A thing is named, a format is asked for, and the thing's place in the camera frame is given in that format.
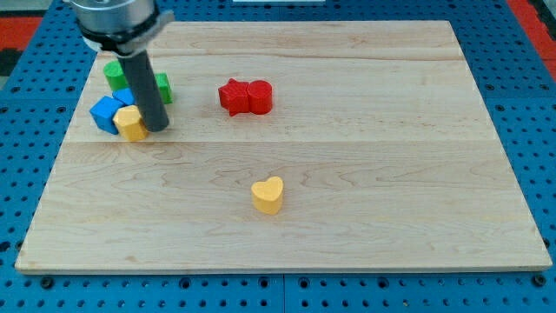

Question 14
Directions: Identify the yellow heart block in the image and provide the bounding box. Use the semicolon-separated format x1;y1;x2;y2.
251;176;284;215

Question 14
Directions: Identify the small blue block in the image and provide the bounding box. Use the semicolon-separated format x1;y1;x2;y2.
112;88;136;106

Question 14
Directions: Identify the red cylinder block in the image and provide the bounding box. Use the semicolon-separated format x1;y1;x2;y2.
247;80;273;115

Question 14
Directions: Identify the green cylinder block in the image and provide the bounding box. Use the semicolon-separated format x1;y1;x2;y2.
103;60;129;91

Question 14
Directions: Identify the yellow hexagon block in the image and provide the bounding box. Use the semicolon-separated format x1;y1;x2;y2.
113;105;149;142

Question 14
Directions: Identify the blue cube block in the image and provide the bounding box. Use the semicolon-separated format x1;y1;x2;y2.
89;97;125;135

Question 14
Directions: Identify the red star block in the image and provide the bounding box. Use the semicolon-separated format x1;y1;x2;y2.
218;78;250;117

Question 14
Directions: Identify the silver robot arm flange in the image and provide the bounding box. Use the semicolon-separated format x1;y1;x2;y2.
65;0;175;58

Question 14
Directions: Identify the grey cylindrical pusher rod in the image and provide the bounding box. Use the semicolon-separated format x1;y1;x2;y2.
118;50;169;132

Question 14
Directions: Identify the wooden board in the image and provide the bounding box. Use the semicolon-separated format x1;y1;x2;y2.
16;21;552;275

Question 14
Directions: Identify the green star block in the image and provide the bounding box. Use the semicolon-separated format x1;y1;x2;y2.
155;72;173;104

